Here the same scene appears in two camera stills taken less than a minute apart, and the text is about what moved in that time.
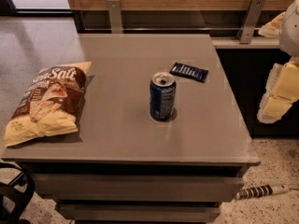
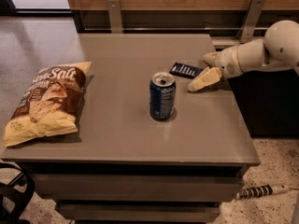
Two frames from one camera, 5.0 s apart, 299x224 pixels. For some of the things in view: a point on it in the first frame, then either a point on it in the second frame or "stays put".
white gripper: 291,32 → 226,63
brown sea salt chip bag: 49,105 stays put
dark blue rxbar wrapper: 192,72 stays put
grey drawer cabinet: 162,138 stays put
